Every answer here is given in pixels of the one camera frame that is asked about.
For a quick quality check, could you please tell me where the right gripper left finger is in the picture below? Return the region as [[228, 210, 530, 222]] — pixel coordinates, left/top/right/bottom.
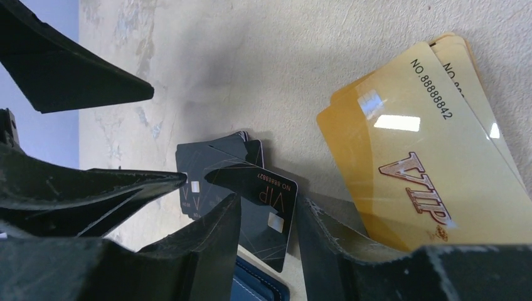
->
[[1, 194, 242, 300]]

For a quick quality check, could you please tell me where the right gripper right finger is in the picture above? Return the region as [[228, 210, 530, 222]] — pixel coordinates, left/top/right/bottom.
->
[[296, 196, 531, 300]]

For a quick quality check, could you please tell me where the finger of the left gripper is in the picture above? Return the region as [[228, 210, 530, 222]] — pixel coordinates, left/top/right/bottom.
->
[[1, 145, 187, 238], [1, 1, 154, 114]]

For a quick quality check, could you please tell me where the blue leather card holder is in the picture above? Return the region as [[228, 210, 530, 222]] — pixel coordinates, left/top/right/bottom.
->
[[230, 256, 290, 301]]

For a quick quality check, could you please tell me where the single black credit card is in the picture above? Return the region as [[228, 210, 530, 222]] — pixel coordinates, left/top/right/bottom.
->
[[203, 161, 298, 273]]

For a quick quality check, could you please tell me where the black credit card stack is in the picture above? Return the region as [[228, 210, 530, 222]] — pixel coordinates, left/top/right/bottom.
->
[[175, 131, 264, 220]]

